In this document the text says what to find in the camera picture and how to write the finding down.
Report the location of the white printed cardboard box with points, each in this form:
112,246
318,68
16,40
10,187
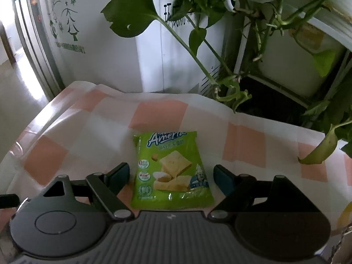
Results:
341,252

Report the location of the yellow snack packet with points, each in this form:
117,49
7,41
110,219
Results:
345,217

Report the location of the green cracker bag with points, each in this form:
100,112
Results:
170,174

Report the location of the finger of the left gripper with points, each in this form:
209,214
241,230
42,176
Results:
9,201

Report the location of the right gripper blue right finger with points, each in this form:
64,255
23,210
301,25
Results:
240,192

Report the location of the white refrigerator with tree print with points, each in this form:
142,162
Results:
70,40

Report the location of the green pothos plant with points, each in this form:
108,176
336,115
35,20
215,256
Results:
130,18

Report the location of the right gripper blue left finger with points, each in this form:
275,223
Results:
106,187

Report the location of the pink checkered tablecloth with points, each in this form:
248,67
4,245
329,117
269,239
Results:
90,128

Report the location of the white metal plant rack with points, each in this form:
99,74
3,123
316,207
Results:
334,25

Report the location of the lower white plant pot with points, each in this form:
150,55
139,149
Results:
289,62

